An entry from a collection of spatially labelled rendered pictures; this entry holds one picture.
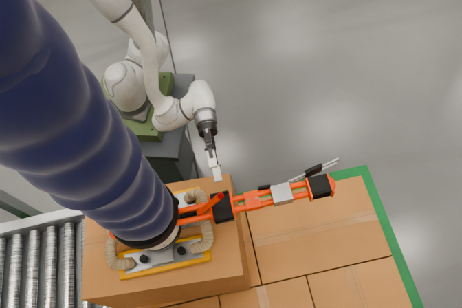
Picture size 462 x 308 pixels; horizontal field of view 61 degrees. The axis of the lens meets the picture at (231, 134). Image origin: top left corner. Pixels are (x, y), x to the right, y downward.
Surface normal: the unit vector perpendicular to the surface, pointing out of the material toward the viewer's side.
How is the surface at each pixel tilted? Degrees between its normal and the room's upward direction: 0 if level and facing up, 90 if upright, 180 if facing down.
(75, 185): 80
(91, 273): 0
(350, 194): 0
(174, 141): 0
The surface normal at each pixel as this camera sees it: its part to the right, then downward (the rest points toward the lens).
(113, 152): 0.91, 0.03
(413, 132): -0.11, -0.47
